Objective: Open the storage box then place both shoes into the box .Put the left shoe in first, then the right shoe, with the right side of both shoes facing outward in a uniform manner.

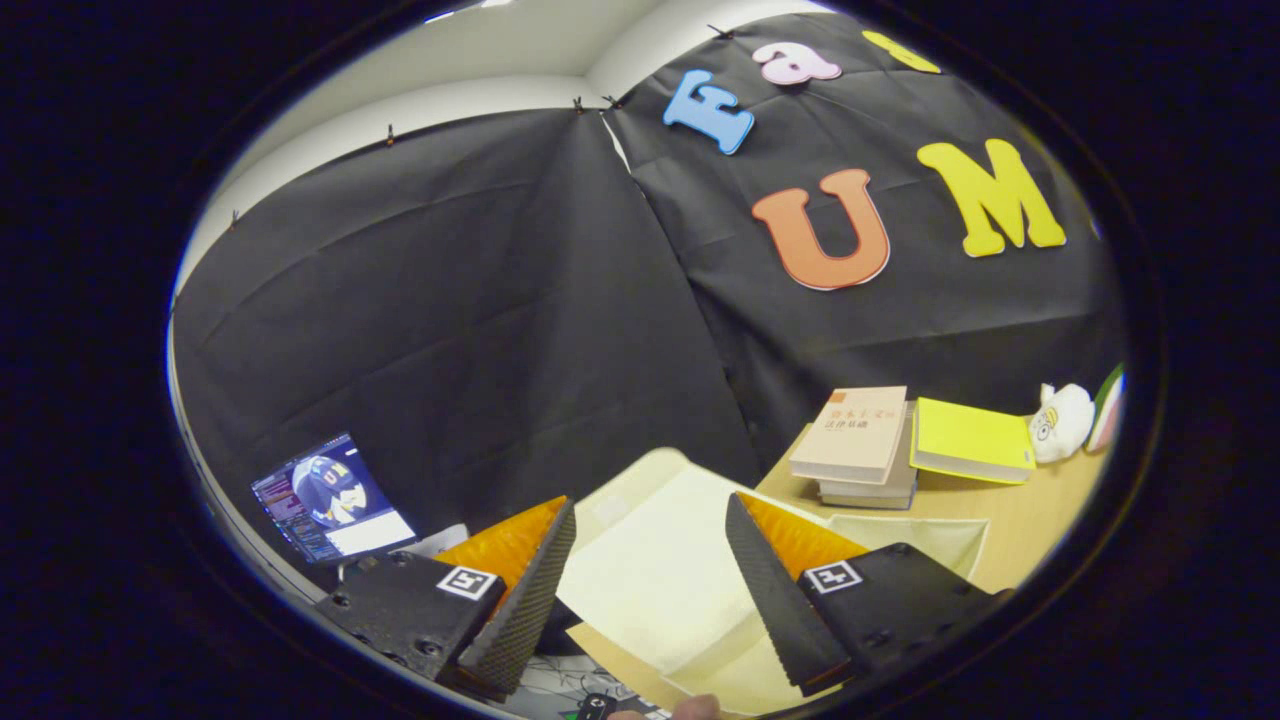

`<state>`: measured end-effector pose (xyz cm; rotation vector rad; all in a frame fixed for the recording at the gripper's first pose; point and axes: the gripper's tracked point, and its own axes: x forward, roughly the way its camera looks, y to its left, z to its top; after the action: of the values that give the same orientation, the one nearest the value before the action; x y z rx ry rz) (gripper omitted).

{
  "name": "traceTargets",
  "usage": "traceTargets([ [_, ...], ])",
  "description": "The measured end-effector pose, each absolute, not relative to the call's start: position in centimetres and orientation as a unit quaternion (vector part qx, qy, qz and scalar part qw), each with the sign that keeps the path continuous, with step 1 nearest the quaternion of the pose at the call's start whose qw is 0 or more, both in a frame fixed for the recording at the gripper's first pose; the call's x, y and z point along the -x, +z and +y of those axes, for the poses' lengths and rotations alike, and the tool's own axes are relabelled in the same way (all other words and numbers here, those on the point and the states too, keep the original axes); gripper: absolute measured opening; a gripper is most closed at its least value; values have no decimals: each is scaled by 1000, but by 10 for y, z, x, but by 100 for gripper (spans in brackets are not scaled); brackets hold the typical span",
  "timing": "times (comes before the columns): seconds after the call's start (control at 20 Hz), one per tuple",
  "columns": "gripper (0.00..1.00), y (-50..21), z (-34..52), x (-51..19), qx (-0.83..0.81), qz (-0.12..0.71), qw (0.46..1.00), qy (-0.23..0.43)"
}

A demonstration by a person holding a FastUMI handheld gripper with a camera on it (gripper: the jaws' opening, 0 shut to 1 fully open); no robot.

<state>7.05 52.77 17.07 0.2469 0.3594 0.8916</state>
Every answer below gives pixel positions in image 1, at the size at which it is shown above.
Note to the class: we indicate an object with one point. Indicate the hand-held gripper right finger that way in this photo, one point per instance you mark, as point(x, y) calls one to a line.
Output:
point(775, 600)

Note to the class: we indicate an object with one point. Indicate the yellow book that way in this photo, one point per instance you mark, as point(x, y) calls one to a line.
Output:
point(965, 435)

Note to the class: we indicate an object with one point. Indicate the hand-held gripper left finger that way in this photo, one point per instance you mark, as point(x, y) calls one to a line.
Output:
point(525, 600)

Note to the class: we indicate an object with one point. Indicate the green fabric storage box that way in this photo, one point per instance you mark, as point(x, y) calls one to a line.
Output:
point(660, 570)

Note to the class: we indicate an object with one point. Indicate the black backdrop cloth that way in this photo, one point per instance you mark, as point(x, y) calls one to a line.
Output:
point(450, 300)

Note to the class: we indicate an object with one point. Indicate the white plush toy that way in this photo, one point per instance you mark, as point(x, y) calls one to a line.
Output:
point(1062, 422)

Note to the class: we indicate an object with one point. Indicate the watermelon slice plush toy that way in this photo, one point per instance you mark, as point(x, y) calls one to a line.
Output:
point(1108, 410)

